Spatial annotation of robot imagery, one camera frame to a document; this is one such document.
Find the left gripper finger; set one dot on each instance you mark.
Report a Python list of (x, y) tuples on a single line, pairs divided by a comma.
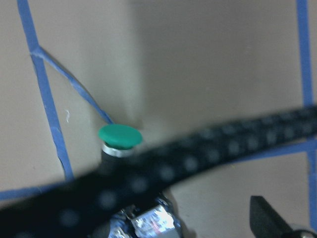
[(265, 222)]

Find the green push button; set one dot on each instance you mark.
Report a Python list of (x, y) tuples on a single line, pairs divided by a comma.
[(119, 143), (154, 217)]

